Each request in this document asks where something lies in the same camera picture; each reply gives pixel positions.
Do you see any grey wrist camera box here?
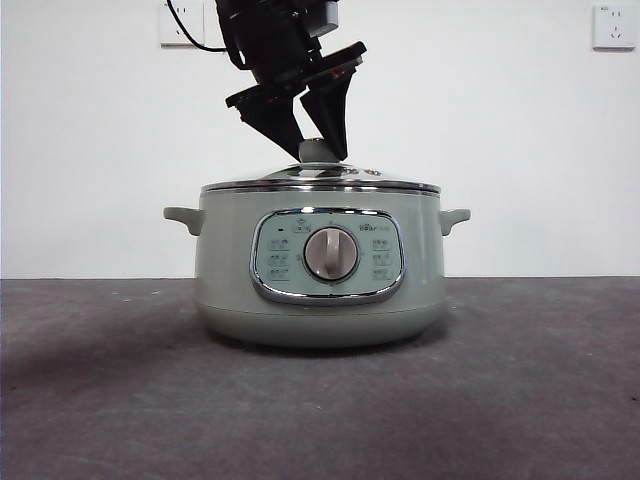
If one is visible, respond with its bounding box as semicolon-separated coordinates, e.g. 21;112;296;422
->
312;0;342;35

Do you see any white wall socket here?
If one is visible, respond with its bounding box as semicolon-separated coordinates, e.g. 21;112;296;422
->
159;0;206;49
592;3;637;51

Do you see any glass lid with green knob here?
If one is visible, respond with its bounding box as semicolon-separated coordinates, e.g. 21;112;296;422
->
201;138;443;194

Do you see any black cable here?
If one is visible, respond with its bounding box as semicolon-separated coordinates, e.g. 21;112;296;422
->
164;0;229;52

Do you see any pale green electric pot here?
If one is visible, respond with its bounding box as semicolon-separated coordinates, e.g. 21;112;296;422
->
162;187;472;350

